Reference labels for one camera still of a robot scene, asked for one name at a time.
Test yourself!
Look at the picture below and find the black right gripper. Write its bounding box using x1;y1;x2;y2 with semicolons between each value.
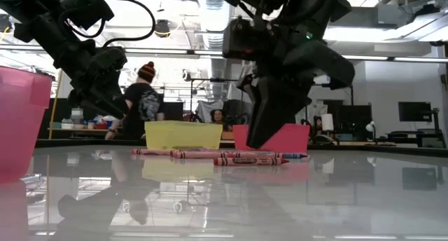
239;27;355;149

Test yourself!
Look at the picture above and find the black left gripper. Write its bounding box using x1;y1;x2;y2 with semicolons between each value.
57;46;129;118

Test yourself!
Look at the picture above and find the red plastic bin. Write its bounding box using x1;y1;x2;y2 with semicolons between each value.
232;123;311;153

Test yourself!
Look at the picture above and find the yellow plastic bin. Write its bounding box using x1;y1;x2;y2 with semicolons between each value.
143;120;224;151

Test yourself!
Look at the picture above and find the pink plastic bin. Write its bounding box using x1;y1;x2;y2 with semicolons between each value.
0;65;53;184

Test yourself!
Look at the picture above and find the person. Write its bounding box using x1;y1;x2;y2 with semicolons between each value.
209;109;225;125
104;61;166;141

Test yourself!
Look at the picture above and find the clear plastic jar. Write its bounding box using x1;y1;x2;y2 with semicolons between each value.
71;108;85;125

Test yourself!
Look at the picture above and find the wooden workbench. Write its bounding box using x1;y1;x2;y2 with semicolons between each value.
48;127;116;134

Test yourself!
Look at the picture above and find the blue crayon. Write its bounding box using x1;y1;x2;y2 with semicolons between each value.
276;152;309;160

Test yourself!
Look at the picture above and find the red crayon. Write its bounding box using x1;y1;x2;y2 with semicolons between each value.
131;148;176;156
213;157;291;167
170;150;228;160
220;151;283;160

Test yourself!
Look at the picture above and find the black partition panel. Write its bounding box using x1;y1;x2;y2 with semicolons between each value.
115;93;185;123
37;97;116;130

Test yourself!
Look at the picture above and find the white paper towel roll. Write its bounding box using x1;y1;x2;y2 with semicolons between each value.
321;113;335;132

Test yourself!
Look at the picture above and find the white desk lamp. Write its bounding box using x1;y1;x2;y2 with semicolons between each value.
365;120;378;145

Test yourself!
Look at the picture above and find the long ceiling light strip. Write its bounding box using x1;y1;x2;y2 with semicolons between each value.
0;44;448;64

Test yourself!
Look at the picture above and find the black desk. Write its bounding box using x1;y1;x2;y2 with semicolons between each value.
384;128;448;149

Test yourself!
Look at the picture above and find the black computer monitor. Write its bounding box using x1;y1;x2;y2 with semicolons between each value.
398;101;433;123

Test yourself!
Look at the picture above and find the black monitor stand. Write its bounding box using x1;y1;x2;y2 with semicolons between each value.
419;107;448;149

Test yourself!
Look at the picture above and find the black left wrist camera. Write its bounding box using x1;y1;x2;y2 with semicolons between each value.
67;88;90;109

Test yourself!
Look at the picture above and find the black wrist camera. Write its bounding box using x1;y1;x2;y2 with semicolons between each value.
223;18;279;60
67;88;90;109

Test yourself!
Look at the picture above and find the black aluminium table frame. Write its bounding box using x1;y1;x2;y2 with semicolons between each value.
34;138;448;158

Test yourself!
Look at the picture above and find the yellow hanging cable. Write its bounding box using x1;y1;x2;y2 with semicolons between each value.
48;67;64;140

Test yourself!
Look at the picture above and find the black metal frame rig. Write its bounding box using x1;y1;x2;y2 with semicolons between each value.
190;78;245;125

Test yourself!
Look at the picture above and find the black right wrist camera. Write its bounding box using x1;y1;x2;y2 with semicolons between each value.
223;18;279;60

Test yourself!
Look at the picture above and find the black ceiling dome camera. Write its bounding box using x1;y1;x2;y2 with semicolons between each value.
153;19;172;39

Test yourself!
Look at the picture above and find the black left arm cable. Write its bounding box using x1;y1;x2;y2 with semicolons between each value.
99;0;157;48

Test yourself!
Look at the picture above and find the silver ventilation duct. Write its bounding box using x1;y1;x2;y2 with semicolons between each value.
195;0;232;80

